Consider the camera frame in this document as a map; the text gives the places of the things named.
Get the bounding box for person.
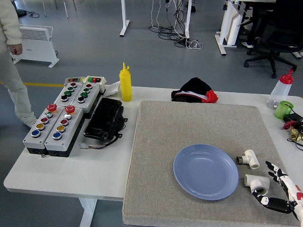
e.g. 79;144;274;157
0;0;37;128

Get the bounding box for black plastic housing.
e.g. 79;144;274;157
83;97;128;141

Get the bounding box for white small switch box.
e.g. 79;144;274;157
83;75;107;93

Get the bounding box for green plastic cup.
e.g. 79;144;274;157
274;100;294;120

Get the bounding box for black power adapter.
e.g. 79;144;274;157
284;113;303;124

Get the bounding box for black office chair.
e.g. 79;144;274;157
243;7;303;79

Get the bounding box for wire bundle with white connector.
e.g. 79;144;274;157
80;133;123;150

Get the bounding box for person's hand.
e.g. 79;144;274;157
9;43;23;56

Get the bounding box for clear squeeze bottle red cap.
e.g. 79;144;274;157
267;69;294;110

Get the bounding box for brass valve red handle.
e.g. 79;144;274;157
283;120;303;142

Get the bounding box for thin black cable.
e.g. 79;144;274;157
287;138;303;152

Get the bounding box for black red cloth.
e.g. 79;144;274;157
171;77;219;104

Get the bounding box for white electric heater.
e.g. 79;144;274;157
11;24;60;69

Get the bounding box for grey-brown mat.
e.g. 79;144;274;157
122;100;301;227

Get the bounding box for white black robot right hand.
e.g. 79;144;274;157
251;160;303;222

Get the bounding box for grey small switch box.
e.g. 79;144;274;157
64;77;85;84

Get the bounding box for white desk leg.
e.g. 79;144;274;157
119;0;130;37
184;0;192;39

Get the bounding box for white plastic tray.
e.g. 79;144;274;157
104;81;121;97

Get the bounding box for white pipe tee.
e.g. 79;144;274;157
236;149;260;170
244;174;270;196

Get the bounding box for blue plate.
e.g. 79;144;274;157
173;144;240;201

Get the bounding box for grey five-button control box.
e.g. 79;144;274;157
44;105;84;158
23;104;65;156

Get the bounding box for yellow squeeze bottle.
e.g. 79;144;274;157
119;62;133;102

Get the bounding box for white desk frame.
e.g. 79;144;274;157
214;0;252;56

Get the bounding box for white table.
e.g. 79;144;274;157
3;85;303;227

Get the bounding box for metal chair legs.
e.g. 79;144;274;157
42;0;77;19

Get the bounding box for floor cable tangle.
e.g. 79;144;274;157
148;0;204;50

